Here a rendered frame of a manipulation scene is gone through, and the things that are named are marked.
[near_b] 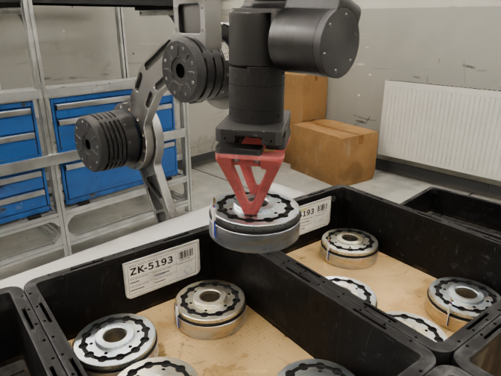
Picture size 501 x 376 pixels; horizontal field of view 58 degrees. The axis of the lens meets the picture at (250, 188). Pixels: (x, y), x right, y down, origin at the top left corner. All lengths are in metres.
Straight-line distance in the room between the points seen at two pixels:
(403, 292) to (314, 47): 0.49
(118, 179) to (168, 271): 1.97
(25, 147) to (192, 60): 1.53
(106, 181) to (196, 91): 1.67
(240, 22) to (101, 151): 1.00
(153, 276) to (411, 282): 0.42
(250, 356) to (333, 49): 0.40
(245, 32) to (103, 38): 3.06
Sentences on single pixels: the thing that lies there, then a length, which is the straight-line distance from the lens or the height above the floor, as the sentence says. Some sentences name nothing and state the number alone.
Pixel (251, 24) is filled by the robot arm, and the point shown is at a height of 1.24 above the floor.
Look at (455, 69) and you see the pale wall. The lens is 3.73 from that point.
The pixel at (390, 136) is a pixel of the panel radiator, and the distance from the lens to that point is 3.87.
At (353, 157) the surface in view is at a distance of 3.59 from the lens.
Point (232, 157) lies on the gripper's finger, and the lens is 0.44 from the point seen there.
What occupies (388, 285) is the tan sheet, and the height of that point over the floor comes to 0.83.
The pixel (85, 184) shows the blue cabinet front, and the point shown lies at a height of 0.41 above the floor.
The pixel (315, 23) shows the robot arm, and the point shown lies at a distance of 0.39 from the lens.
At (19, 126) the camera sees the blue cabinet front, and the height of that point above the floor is 0.77.
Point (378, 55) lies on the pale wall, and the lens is 3.99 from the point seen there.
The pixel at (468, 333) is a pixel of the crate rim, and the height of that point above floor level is 0.93.
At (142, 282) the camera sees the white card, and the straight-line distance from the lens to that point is 0.69.
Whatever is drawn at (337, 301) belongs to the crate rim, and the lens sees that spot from 0.55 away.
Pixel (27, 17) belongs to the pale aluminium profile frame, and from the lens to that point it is 2.34.
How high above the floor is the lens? 1.24
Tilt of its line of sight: 21 degrees down
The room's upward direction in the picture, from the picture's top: straight up
